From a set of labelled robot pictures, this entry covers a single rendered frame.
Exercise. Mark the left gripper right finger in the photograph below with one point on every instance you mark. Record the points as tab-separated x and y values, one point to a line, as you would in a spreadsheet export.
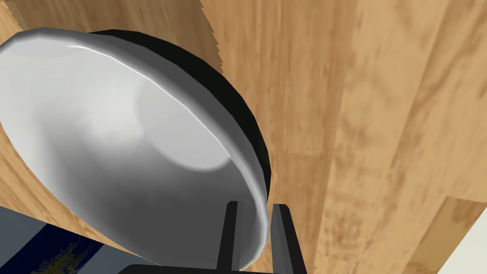
285	243

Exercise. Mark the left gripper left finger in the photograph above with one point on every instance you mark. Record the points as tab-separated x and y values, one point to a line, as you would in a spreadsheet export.
229	243

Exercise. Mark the white bowl with black outside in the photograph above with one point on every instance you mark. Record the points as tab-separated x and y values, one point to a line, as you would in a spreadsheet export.
125	144

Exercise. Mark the dark blue patterned rug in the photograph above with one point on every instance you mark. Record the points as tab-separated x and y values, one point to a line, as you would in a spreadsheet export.
49	253

